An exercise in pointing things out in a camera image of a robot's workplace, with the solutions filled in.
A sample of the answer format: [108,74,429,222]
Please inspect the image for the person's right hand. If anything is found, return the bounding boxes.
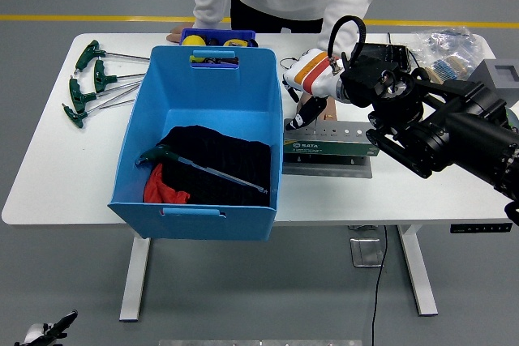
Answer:
[165,23,195,44]

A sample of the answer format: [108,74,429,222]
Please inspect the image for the person's left hand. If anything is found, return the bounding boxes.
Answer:
[298,92,339,123]

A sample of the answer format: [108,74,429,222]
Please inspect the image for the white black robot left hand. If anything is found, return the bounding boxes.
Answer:
[14,310,79,346]

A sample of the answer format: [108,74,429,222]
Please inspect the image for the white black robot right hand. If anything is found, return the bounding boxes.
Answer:
[282,49,345,132]

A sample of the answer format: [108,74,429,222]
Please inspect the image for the green grey wrench stand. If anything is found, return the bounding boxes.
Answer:
[282,118,382,179]

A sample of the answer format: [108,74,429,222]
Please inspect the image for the large green T-handle hex wrench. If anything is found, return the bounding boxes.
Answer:
[135,145,270,195]

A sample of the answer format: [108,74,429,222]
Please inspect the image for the large light blue plastic box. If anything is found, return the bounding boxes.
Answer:
[107,45,284,241]

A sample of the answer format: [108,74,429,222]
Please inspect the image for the grey box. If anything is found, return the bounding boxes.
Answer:
[470,58,519,90]

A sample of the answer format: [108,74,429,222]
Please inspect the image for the small dark blue bin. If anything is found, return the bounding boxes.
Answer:
[179,28,258,67]

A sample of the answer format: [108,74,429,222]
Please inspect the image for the white table leg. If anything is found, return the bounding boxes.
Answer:
[397,224,439,317]
[119,236,152,323]

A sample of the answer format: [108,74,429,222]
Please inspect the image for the black cloth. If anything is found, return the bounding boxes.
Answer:
[156,125,272,207]

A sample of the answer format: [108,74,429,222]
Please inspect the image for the resistor tape bundle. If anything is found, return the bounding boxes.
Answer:
[424,57,474,84]

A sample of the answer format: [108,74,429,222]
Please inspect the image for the clear bag of blue parts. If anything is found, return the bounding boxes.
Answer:
[413,28,487,64]

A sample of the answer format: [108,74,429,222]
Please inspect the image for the metal floor plate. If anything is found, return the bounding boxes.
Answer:
[350,237,385,268]

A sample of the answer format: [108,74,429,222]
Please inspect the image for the red cloth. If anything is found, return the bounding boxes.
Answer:
[144,163,191,204]

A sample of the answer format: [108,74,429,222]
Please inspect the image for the black table control panel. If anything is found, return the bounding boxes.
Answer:
[449,222,513,235]

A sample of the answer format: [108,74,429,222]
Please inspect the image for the thin black adapter cable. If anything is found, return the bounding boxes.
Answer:
[387,32,427,74]

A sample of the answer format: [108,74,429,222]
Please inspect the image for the black floor cable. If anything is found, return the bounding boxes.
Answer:
[371,224,388,346]

